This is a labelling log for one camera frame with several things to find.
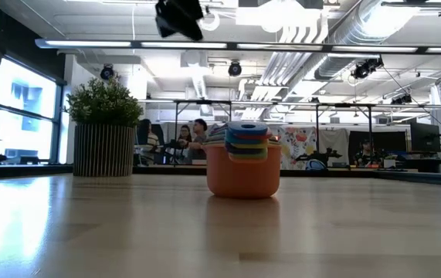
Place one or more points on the black cloth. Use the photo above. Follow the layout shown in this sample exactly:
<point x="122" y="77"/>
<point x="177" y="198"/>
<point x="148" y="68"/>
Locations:
<point x="390" y="143"/>

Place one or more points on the yellow measuring cup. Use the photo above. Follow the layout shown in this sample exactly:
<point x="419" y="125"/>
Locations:
<point x="249" y="146"/>

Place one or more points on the orange measuring cup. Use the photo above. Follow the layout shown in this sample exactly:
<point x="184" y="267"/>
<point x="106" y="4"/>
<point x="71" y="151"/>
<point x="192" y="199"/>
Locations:
<point x="243" y="177"/>

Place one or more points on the black aluminium table frame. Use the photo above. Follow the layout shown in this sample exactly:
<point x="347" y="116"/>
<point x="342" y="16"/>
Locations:
<point x="166" y="170"/>

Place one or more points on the black background robot arm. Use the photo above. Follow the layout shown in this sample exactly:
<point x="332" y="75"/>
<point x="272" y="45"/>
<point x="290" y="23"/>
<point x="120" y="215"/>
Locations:
<point x="320" y="156"/>

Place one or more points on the ceiling light strip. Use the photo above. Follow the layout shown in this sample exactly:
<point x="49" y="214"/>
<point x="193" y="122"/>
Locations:
<point x="89" y="43"/>

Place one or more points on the person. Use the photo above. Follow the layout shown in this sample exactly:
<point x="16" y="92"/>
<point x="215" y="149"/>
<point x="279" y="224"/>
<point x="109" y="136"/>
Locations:
<point x="148" y="137"/>
<point x="365" y="154"/>
<point x="199" y="143"/>
<point x="184" y="137"/>

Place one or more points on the blue measuring cup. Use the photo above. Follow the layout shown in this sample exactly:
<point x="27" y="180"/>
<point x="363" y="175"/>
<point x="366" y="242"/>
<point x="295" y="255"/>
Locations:
<point x="239" y="129"/>

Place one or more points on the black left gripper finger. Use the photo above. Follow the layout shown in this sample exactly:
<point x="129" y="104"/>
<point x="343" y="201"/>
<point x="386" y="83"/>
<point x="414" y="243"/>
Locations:
<point x="193" y="17"/>
<point x="169" y="17"/>

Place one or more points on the black round ceiling speaker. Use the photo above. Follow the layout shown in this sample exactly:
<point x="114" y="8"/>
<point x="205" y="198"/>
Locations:
<point x="107" y="72"/>
<point x="235" y="68"/>

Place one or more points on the white cloth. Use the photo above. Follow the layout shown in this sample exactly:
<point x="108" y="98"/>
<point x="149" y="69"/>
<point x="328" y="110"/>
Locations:
<point x="334" y="141"/>

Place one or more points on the blue white round object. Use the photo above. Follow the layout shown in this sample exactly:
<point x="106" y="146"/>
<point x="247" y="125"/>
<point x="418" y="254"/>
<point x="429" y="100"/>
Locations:
<point x="316" y="166"/>

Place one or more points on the red measuring cup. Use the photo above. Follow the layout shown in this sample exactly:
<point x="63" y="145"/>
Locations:
<point x="260" y="136"/>

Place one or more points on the floral cloth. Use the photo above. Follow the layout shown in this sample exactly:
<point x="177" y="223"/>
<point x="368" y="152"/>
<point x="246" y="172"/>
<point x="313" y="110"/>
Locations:
<point x="297" y="146"/>

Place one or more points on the black tall table frame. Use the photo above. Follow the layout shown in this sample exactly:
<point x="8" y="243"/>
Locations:
<point x="370" y="131"/>
<point x="176" y="131"/>

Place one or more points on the teal measuring cup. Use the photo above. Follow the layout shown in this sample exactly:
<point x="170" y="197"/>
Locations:
<point x="235" y="140"/>

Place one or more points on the black track spotlights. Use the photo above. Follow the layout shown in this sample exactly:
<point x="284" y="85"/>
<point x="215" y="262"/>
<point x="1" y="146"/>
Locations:
<point x="365" y="68"/>

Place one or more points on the white ceiling pipe bundle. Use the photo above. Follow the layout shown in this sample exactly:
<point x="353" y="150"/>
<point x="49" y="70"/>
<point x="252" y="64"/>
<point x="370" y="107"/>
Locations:
<point x="282" y="69"/>

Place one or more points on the potted plant striped pot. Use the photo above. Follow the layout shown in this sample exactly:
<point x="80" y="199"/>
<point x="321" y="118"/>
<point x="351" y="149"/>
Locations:
<point x="102" y="146"/>

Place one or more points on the black desktop monitor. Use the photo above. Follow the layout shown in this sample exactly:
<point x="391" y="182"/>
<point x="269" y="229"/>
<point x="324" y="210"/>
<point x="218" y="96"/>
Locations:
<point x="425" y="137"/>

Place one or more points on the round silver ceiling duct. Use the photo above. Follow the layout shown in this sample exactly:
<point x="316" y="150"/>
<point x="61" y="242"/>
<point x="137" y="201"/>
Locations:
<point x="343" y="58"/>

